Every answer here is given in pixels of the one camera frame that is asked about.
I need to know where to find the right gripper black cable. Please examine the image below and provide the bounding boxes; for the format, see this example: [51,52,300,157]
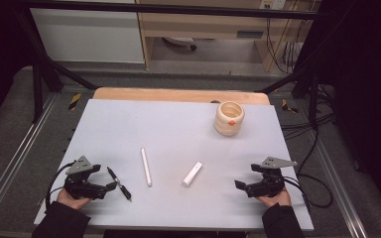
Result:
[282,173,334,209]

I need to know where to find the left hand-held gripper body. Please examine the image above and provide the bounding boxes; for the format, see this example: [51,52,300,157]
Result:
[63,155,109,201]

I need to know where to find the black floor cables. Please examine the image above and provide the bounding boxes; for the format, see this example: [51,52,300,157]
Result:
[279,83,339,141]

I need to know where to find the person's left hand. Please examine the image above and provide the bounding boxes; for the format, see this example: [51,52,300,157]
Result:
[57,188,92,211]

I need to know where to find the short white marker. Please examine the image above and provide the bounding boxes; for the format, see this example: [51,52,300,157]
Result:
[182,161,203,187]

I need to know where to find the long white pen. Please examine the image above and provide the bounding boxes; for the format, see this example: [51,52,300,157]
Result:
[140,147,154,188]

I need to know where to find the white wall socket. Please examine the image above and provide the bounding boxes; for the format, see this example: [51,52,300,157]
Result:
[258,0,287,10]

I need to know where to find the white chair base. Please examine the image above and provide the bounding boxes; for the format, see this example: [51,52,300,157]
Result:
[162,36,198,52]

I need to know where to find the person's right hand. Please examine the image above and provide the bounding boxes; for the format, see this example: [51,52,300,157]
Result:
[257,187,293,208]

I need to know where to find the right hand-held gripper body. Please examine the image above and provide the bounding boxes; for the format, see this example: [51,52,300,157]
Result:
[246,156,298,198]

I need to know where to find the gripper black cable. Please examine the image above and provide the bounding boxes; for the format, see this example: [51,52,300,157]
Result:
[45,161,77,211]
[282,173,334,209]

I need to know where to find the white cabinet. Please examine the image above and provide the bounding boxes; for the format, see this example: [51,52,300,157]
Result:
[29,0,146,64]

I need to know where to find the black metal stand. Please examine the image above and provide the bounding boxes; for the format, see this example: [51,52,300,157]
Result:
[13,9,98,124]
[256,63,321,131]

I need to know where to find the aluminium floor rail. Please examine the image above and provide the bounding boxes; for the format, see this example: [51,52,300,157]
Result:
[311,138,369,238]
[0,93,60,226]

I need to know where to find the hanging black cables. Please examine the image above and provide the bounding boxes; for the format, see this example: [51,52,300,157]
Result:
[265,16,305,75]

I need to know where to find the wooden pen holder cup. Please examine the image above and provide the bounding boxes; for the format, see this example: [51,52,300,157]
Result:
[213,100,246,137]

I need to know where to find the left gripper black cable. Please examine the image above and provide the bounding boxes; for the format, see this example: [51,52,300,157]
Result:
[45,161,77,211]

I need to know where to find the black pen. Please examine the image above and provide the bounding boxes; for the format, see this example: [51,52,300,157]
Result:
[106,166,133,201]

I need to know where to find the black metal frame bar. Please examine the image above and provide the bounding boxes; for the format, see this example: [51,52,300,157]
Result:
[23,0,325,20]

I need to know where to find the light wooden desk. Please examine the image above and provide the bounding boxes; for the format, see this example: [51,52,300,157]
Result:
[135,0,318,72]

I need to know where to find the pale grey table mat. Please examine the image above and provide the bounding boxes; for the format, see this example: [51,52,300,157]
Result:
[34,98,315,232]

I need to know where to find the black curtain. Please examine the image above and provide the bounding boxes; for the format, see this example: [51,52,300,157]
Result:
[0,0,36,133]
[297,0,381,212]

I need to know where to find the yellow black tape marker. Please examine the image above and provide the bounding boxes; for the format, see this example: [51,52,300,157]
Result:
[67,92,82,111]
[281,98,300,114]

